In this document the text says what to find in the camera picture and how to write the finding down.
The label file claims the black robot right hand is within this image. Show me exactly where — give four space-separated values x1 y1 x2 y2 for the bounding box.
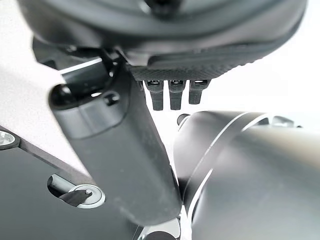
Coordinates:
17 0 308 225

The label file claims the dark robot body panel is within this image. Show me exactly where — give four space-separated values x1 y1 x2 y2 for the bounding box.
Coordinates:
0 123 143 240

